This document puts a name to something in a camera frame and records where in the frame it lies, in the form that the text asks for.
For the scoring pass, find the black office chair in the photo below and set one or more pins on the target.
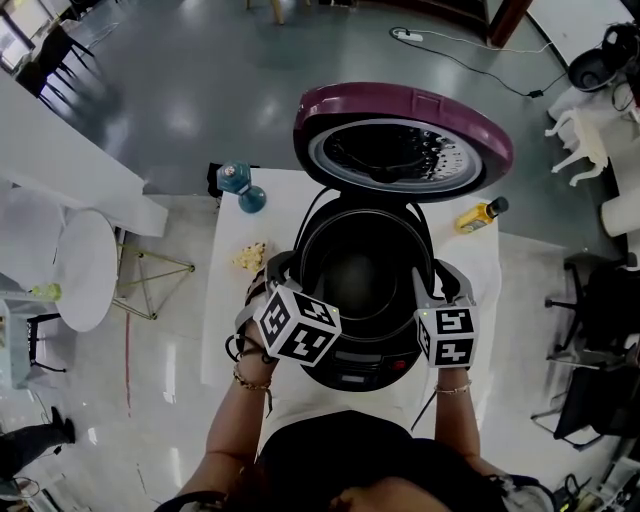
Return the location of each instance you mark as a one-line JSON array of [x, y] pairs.
[[610, 310], [595, 405]]

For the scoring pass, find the black frame chair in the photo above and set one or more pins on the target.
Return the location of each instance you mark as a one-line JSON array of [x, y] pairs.
[[32, 345]]

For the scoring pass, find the person's left hand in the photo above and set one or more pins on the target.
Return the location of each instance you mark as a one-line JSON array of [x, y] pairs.
[[256, 290]]

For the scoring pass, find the person's face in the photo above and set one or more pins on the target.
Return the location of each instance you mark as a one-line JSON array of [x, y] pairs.
[[385, 497]]

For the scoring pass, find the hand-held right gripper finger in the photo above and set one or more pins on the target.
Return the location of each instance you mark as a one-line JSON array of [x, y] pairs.
[[421, 290], [455, 282]]

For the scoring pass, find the yellow oil bottle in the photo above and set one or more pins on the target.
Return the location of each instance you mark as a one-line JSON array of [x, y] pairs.
[[475, 217]]

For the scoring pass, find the pale teal storage box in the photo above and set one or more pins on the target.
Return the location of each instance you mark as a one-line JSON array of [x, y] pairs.
[[12, 345]]

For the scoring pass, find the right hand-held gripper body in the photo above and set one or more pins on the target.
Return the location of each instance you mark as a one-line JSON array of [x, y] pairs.
[[447, 340]]

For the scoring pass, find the white round side table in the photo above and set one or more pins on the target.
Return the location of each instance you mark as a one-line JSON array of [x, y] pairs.
[[85, 270]]

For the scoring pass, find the person's dark top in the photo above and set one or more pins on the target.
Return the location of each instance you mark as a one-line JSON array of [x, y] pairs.
[[360, 450]]

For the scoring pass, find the yellow popcorn pile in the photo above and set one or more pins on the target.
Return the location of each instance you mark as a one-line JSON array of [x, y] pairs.
[[250, 257]]

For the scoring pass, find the white power strip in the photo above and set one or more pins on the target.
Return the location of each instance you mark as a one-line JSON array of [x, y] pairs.
[[407, 35]]

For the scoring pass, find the white column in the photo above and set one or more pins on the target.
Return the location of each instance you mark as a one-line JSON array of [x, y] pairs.
[[75, 165]]

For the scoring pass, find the white console table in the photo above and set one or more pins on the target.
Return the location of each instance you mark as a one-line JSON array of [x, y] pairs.
[[625, 210]]

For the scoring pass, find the maroon rice cooker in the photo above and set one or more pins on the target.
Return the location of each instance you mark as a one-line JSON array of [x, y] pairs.
[[400, 100]]

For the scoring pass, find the black pot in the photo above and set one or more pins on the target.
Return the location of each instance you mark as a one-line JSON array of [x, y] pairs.
[[360, 280]]

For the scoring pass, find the wooden stool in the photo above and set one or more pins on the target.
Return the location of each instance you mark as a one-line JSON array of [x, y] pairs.
[[277, 10]]

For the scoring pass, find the pale green bottle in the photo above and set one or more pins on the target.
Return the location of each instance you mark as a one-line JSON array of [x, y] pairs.
[[47, 291]]

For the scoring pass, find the teal lantern lamp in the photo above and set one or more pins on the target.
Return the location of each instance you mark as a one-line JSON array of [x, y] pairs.
[[250, 202]]

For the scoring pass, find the person's left forearm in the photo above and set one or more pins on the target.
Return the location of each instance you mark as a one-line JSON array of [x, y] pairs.
[[230, 425]]

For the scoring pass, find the person's light trousers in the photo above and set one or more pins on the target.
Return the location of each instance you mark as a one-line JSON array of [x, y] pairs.
[[325, 400]]

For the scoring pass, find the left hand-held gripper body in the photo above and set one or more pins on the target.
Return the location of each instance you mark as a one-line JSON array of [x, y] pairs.
[[300, 325]]

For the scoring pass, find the white ornate stool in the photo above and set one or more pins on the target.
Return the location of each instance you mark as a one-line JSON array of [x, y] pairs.
[[585, 135]]

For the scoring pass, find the person's right forearm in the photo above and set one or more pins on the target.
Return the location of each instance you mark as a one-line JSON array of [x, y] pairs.
[[460, 425]]

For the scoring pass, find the black dining chair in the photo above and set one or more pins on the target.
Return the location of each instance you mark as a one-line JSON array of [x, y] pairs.
[[62, 47], [35, 75]]

